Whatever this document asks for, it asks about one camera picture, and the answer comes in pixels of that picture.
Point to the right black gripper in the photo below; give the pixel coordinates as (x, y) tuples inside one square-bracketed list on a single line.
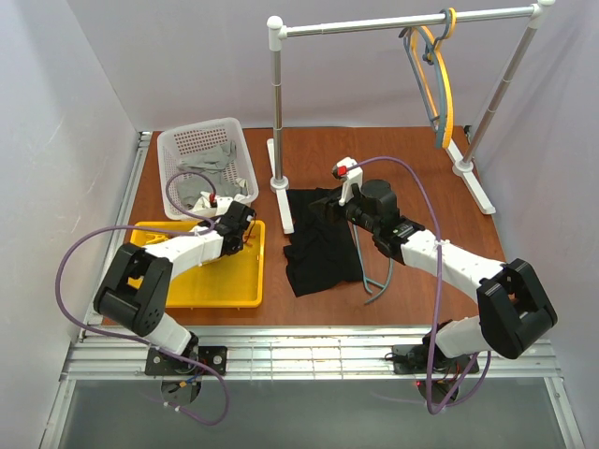
[(331, 206)]

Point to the black underwear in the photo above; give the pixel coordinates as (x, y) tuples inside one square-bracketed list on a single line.
[(319, 254)]

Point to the teal plastic hanger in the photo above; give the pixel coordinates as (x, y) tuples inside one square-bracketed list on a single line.
[(372, 287)]

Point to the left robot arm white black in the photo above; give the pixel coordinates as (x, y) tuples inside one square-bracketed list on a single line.
[(134, 291)]

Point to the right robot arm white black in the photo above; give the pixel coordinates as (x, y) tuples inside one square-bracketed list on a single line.
[(514, 310)]

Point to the grey-blue plastic hanger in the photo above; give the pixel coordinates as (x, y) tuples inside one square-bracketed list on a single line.
[(433, 79)]

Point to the yellow plastic hanger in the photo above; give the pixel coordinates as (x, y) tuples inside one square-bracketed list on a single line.
[(444, 84)]

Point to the white cloth in basket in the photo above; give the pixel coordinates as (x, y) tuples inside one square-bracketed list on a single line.
[(242, 183)]

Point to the orange clothespin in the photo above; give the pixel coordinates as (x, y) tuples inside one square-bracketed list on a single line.
[(250, 239)]

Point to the yellow plastic tray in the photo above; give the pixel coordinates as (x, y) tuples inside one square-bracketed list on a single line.
[(234, 281)]

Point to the grey cloth in basket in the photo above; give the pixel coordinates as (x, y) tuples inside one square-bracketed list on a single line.
[(212, 164)]

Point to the white plastic laundry basket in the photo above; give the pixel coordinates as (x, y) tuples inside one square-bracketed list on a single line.
[(176, 143)]

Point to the yellow clothespin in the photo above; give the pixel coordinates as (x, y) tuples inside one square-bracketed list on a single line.
[(154, 238)]

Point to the white metal clothes rack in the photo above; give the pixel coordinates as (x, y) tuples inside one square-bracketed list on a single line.
[(436, 28)]

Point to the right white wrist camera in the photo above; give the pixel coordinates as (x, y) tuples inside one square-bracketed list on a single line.
[(350, 173)]

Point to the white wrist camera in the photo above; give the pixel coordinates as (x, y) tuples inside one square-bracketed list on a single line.
[(350, 173), (213, 203)]

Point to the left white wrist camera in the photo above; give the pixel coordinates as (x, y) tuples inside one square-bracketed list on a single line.
[(213, 203)]

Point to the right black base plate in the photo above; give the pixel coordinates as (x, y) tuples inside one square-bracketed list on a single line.
[(407, 359)]

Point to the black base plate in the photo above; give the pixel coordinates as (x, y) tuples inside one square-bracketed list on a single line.
[(407, 359), (158, 364)]

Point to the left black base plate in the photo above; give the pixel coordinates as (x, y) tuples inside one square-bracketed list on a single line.
[(158, 364)]

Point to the aluminium rail frame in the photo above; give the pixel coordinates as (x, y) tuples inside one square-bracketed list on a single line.
[(311, 373)]

